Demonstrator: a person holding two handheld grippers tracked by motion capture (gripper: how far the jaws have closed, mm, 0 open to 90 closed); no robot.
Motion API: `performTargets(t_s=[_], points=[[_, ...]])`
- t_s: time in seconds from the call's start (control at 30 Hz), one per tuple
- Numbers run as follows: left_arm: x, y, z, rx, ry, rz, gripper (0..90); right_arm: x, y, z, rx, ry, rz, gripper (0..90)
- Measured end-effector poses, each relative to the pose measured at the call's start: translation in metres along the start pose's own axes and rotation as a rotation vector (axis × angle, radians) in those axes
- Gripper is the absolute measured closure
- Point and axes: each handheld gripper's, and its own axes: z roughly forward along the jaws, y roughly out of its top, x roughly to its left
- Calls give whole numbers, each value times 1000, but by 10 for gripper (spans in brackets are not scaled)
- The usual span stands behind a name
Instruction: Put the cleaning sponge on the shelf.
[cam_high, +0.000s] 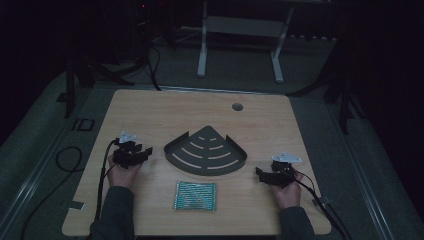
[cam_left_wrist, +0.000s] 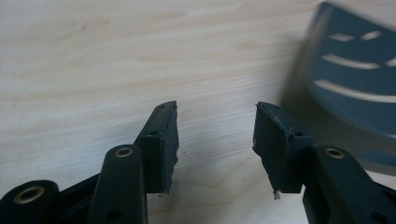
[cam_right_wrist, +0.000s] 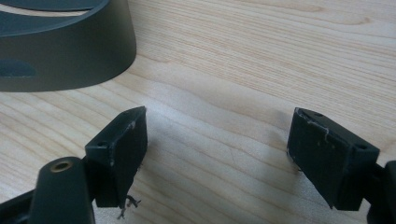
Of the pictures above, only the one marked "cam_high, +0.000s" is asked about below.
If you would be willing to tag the white metal stand frame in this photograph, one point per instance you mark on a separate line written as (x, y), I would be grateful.
(240, 26)

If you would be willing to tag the black tripod stand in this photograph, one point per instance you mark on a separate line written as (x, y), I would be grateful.
(343, 96)
(71, 80)

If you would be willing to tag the teal striped scouring cloth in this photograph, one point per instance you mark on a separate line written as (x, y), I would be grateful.
(195, 196)

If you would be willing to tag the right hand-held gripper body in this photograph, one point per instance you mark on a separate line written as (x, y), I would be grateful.
(284, 170)

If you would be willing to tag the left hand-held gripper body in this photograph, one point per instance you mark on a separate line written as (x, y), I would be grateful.
(124, 154)

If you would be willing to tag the dark grey corner shelf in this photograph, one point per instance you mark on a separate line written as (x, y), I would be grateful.
(205, 156)

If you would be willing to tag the person's right hand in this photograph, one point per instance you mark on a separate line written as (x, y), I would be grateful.
(288, 195)

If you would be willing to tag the grey tape piece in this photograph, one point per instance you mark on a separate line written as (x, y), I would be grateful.
(320, 200)
(76, 205)

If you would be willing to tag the person's left hand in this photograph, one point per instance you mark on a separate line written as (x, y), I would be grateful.
(122, 175)

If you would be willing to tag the grey table grommet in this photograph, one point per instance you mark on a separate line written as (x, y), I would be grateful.
(237, 107)

